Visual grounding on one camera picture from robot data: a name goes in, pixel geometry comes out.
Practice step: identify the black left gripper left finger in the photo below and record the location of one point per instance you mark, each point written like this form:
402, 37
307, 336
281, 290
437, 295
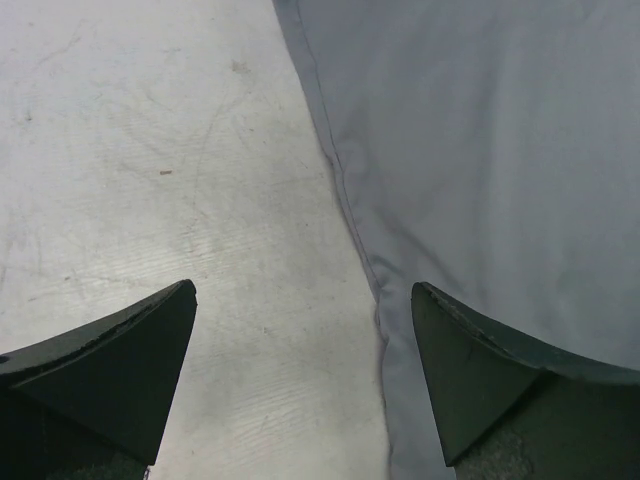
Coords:
93, 402

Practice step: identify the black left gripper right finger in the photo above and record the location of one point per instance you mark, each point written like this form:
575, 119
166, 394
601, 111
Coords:
509, 406

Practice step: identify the grey pillowcase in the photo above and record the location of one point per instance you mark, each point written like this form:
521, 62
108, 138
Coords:
491, 149

